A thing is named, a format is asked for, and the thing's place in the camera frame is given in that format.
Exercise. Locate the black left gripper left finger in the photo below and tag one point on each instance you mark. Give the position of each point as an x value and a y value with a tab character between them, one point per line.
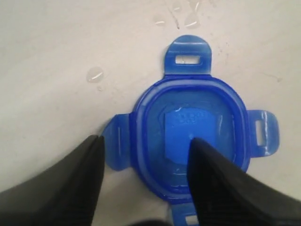
66	194

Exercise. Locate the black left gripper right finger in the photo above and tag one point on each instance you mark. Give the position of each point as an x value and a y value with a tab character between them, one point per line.
224	195

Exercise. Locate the blue container lid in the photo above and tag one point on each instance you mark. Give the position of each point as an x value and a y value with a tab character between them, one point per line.
187	103

